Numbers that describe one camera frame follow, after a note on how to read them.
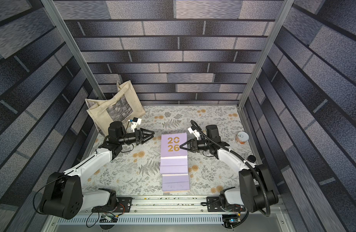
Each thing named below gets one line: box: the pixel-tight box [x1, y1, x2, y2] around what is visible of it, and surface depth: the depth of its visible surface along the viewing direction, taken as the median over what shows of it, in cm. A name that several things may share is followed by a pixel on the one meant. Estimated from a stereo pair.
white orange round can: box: [235, 131, 250, 146], surface depth 97 cm
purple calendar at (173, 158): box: [160, 132, 189, 174], surface depth 77 cm
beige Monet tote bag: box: [85, 80, 146, 136], surface depth 94 cm
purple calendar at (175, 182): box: [162, 173, 191, 193], surface depth 79 cm
